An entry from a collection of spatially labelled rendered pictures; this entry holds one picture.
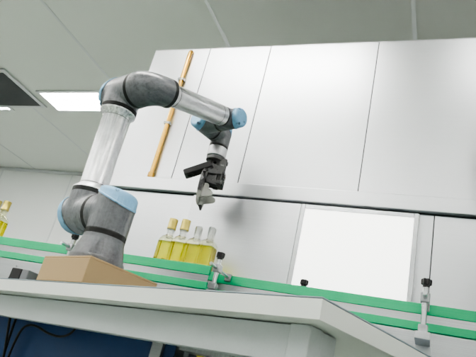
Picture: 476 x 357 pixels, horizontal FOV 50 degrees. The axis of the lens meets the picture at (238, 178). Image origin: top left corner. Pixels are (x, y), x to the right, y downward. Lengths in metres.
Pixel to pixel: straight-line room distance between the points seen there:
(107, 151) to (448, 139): 1.25
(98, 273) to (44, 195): 5.67
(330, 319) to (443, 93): 1.53
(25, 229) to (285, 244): 5.26
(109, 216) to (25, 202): 5.69
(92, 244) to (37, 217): 5.47
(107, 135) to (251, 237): 0.71
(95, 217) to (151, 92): 0.43
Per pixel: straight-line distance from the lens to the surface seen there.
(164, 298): 1.03
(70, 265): 1.35
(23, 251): 2.18
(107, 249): 1.40
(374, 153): 2.09
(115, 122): 1.65
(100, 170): 1.60
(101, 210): 1.44
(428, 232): 1.94
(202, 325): 1.00
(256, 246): 1.98
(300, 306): 0.82
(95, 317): 1.27
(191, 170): 1.98
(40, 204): 6.93
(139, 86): 1.63
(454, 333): 1.65
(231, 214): 2.07
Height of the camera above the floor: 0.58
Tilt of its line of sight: 23 degrees up
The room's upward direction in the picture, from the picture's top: 14 degrees clockwise
